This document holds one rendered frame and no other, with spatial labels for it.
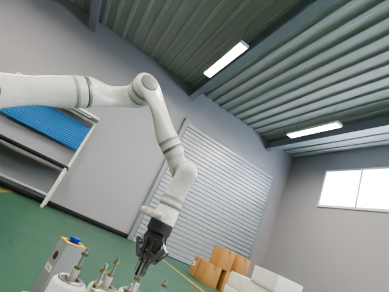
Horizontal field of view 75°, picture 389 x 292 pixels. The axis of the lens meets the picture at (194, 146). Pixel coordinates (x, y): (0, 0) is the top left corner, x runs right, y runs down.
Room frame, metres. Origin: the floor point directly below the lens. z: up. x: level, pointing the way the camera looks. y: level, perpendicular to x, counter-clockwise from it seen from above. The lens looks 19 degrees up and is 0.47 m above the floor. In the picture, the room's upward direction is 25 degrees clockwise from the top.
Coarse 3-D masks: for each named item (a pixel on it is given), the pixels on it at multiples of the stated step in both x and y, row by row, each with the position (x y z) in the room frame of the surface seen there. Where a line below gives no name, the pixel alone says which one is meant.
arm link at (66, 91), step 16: (0, 80) 0.55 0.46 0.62; (16, 80) 0.57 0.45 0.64; (32, 80) 0.59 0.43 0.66; (48, 80) 0.61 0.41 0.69; (64, 80) 0.63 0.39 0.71; (80, 80) 0.65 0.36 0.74; (0, 96) 0.57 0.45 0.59; (16, 96) 0.58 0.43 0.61; (32, 96) 0.60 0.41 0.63; (48, 96) 0.62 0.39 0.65; (64, 96) 0.64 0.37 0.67; (80, 96) 0.65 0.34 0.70
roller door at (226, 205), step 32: (192, 128) 5.82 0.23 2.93; (192, 160) 5.97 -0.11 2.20; (224, 160) 6.22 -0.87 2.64; (160, 192) 5.81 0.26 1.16; (192, 192) 6.07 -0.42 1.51; (224, 192) 6.35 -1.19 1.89; (256, 192) 6.66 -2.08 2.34; (192, 224) 6.17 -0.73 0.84; (224, 224) 6.45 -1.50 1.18; (256, 224) 6.78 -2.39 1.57; (192, 256) 6.31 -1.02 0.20
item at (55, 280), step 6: (54, 276) 0.81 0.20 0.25; (54, 282) 0.79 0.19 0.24; (60, 282) 0.78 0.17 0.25; (48, 288) 0.80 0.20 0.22; (54, 288) 0.78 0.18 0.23; (60, 288) 0.78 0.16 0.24; (66, 288) 0.78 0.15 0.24; (72, 288) 0.79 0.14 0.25; (78, 288) 0.80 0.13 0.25; (84, 288) 0.82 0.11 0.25
